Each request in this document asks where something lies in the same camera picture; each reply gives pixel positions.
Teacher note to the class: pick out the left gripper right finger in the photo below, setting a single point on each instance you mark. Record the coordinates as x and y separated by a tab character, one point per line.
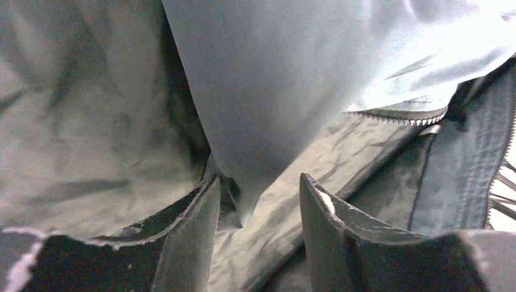
349	250

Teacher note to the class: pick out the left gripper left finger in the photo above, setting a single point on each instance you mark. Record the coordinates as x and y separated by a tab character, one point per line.
168	251

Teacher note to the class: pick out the grey gradient hooded jacket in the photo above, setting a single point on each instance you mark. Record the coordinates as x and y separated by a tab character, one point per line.
112	111

